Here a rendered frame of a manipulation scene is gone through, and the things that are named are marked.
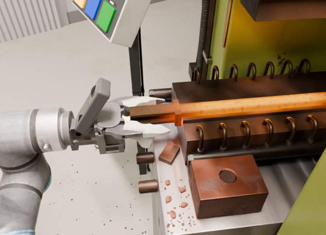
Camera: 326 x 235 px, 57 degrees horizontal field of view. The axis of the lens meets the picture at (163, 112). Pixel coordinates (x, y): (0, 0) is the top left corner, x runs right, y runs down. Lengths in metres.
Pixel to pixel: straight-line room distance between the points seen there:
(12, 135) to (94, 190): 1.14
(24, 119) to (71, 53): 2.20
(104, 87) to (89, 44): 2.34
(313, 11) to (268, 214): 0.35
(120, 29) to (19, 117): 0.44
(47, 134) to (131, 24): 0.47
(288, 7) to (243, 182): 0.29
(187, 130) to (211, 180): 0.12
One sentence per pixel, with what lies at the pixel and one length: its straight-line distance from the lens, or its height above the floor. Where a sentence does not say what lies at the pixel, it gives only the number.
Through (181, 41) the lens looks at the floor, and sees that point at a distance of 2.86.
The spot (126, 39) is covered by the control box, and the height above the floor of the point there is 0.96.
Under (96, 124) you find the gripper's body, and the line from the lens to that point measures 0.60.
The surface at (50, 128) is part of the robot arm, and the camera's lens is 0.61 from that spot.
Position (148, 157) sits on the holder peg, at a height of 0.88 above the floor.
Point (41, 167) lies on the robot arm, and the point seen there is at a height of 0.88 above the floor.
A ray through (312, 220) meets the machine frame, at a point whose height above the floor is 1.03.
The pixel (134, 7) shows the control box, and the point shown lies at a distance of 0.93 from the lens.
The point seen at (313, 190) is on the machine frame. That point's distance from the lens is 0.47.
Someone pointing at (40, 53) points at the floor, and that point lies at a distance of 2.89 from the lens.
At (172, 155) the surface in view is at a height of 0.93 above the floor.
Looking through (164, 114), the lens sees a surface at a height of 1.01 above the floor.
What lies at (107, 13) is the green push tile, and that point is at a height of 1.02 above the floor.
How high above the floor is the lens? 1.43
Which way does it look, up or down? 43 degrees down
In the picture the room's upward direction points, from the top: straight up
